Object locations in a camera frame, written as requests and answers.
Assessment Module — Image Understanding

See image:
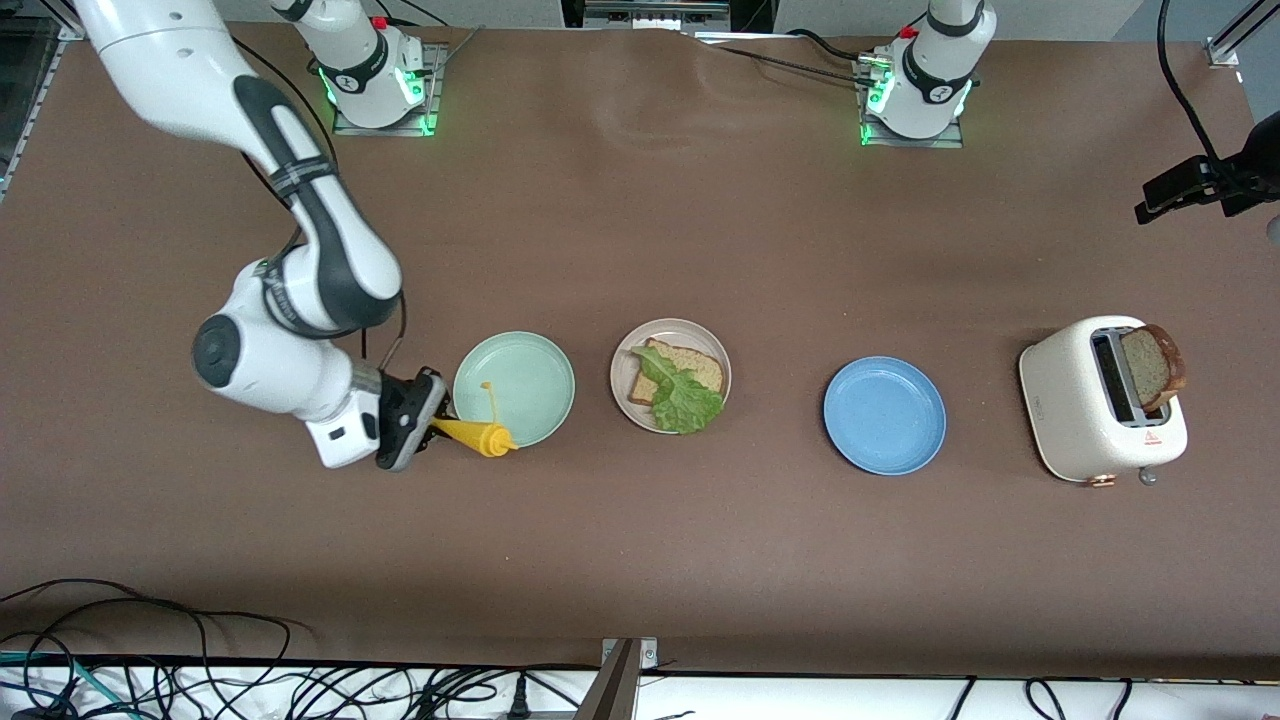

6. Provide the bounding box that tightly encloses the black equipment box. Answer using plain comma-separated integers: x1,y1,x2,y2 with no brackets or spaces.
560,0,779,37

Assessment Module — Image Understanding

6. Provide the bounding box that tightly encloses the beige plate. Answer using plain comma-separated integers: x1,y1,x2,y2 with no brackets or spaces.
609,318,733,435

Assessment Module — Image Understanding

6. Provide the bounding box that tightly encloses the white toaster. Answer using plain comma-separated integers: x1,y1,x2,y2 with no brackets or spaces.
1018,315,1190,488

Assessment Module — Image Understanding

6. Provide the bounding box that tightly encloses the teal cable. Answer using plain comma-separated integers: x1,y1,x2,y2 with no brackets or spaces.
0,650,111,719

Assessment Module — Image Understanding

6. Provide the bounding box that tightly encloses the grey cable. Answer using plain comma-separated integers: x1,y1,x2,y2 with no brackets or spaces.
435,25,488,71

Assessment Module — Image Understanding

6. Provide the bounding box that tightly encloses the smooth black cable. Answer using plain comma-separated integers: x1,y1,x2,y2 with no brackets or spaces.
785,28,881,63

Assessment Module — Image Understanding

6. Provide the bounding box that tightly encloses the black braided cable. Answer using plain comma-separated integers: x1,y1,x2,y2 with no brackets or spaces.
695,38,871,86

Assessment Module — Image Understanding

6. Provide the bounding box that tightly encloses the brown bread slice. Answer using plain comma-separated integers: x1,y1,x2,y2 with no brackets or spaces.
1120,323,1188,412
628,338,726,406

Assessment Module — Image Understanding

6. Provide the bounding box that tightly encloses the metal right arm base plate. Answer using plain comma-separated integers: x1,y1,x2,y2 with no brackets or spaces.
333,42,446,138

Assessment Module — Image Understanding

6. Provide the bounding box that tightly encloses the aluminium frame profile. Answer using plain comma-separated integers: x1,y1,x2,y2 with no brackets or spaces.
40,0,89,41

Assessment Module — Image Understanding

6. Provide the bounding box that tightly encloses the metal table bracket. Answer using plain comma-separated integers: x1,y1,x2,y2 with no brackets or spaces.
600,637,659,720

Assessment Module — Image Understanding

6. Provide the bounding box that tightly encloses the green lettuce leaf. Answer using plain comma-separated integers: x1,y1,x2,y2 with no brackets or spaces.
632,345,725,435

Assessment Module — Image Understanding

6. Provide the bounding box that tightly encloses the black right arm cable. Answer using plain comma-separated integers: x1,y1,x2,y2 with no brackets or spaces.
355,285,408,373

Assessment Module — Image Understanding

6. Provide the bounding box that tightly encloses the aluminium corner profile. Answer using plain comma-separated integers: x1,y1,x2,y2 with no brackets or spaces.
1205,0,1280,69

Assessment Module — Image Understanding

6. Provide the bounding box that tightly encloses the green plate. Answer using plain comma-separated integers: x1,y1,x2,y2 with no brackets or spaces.
452,331,577,449

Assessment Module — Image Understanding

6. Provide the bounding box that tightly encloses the yellow mustard squeeze bottle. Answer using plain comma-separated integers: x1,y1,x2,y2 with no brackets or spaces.
428,380,520,459

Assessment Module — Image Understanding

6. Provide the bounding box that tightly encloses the long black cable loop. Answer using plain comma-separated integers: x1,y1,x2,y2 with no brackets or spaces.
0,578,311,666

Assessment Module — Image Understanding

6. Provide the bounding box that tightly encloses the blue plate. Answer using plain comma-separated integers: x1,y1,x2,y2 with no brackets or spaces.
823,356,948,477

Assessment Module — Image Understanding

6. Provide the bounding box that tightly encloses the looped black cable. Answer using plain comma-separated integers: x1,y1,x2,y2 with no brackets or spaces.
1025,678,1133,720

